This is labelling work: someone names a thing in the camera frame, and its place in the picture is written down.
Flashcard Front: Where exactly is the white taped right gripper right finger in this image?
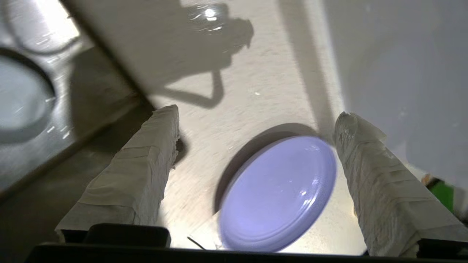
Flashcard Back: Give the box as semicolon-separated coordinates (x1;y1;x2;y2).
333;111;468;258

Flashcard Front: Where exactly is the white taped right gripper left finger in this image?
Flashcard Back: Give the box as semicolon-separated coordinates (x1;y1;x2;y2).
55;105;181;242

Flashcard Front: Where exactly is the purple plate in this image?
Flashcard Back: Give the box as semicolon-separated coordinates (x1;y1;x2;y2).
214;135;337;253

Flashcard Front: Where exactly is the stainless steel sink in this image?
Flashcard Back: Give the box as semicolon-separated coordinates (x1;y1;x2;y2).
0;0;156;199

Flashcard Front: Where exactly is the green plastic item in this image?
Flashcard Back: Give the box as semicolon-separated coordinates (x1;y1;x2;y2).
427;178;456;213

